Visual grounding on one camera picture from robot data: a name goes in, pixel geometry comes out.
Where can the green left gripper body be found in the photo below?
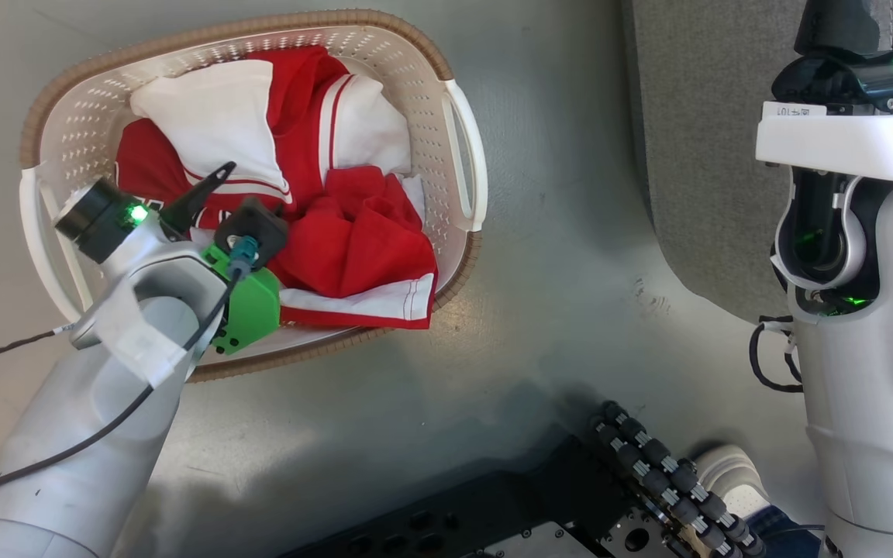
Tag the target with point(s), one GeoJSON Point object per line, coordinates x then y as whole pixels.
{"type": "Point", "coordinates": [253, 306]}

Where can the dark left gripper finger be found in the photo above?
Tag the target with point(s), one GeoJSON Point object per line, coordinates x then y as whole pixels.
{"type": "Point", "coordinates": [194, 198]}

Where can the red white sports jersey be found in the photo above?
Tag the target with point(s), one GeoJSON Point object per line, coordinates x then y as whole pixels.
{"type": "Point", "coordinates": [214, 116]}

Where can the red shorts with white stripe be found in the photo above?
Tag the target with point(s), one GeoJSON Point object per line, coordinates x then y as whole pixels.
{"type": "Point", "coordinates": [353, 244]}

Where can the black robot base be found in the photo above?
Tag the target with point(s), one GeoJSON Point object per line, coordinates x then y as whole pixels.
{"type": "Point", "coordinates": [493, 511]}

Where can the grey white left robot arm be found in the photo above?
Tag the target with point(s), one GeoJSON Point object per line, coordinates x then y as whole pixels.
{"type": "Point", "coordinates": [67, 465]}

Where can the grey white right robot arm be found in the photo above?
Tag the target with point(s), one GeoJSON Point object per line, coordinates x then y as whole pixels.
{"type": "Point", "coordinates": [873, 372]}

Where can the white perforated laundry basket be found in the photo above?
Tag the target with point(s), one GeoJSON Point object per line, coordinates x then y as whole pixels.
{"type": "Point", "coordinates": [74, 116]}

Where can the white paper tape tag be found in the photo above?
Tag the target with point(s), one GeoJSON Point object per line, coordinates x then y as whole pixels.
{"type": "Point", "coordinates": [140, 341]}

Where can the grey fabric sofa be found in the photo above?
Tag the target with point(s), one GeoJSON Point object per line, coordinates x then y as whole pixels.
{"type": "Point", "coordinates": [710, 155]}

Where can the white ribbed object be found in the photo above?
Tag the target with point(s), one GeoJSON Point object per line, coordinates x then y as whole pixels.
{"type": "Point", "coordinates": [729, 477]}

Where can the blue fabric piece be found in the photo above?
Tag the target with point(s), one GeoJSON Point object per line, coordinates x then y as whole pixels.
{"type": "Point", "coordinates": [791, 535]}

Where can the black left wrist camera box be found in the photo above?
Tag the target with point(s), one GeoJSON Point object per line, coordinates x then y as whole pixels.
{"type": "Point", "coordinates": [256, 229]}

